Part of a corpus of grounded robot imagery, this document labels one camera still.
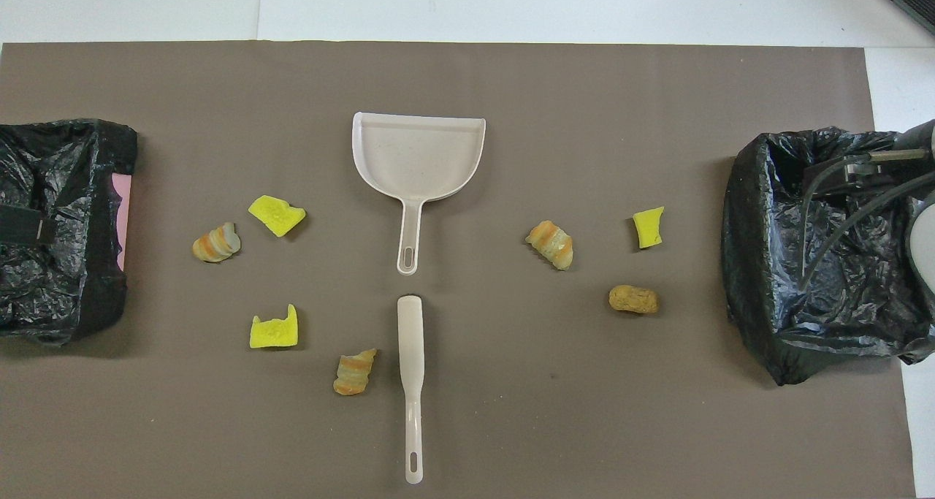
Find yellow notched sponge piece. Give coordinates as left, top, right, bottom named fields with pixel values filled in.
left=249, top=304, right=299, bottom=349

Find brown foam nugget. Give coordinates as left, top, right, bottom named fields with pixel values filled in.
left=608, top=285, right=660, bottom=315

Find brown paper table mat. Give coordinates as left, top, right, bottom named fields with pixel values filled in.
left=0, top=41, right=917, bottom=499

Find beige plastic dustpan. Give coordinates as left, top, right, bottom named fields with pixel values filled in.
left=352, top=112, right=487, bottom=275

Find black garbage bag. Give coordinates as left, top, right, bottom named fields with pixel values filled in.
left=722, top=126, right=935, bottom=386
left=0, top=118, right=139, bottom=346

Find pale striped foam roll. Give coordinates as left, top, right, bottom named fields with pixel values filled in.
left=192, top=222, right=242, bottom=263

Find yellow wedge sponge piece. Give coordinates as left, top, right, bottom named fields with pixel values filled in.
left=248, top=195, right=307, bottom=237

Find orange striped foam roll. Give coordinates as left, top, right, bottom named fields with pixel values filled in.
left=333, top=348, right=378, bottom=396
left=525, top=220, right=574, bottom=271

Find beige hand brush black bristles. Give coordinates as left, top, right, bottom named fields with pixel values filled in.
left=397, top=294, right=426, bottom=484

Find pink plastic bin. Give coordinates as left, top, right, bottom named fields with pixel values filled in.
left=113, top=174, right=133, bottom=272

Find small yellow sponge piece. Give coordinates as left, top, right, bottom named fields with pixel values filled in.
left=632, top=206, right=665, bottom=250

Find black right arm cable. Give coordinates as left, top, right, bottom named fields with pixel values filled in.
left=798, top=151, right=935, bottom=292

